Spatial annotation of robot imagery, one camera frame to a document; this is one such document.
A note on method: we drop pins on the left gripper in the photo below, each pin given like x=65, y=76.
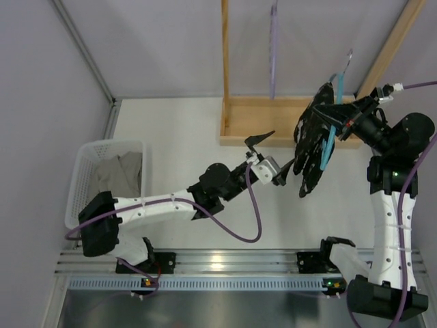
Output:
x=248, y=154

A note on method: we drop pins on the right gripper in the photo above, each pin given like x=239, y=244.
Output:
x=352, y=123

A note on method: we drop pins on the teal plastic hanger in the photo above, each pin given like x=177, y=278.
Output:
x=328, y=145

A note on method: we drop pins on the black white patterned trousers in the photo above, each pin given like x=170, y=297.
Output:
x=309, y=134

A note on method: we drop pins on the lilac plastic hanger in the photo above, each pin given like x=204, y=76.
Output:
x=273, y=46

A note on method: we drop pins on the grey trousers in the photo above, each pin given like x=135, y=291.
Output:
x=121, y=175

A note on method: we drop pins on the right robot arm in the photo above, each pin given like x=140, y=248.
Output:
x=386, y=288

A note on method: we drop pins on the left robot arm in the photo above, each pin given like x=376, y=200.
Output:
x=110, y=225

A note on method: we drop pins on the wooden clothes rack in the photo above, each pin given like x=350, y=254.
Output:
x=243, y=116

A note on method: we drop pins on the white plastic basket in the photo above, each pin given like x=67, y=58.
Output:
x=89, y=156

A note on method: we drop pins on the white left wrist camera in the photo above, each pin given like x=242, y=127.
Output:
x=264, y=169

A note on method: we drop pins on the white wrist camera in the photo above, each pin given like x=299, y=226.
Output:
x=385, y=93
x=264, y=169

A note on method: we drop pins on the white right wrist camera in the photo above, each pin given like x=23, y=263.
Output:
x=385, y=93

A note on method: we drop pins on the aluminium mounting rail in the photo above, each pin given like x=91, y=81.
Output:
x=195, y=262

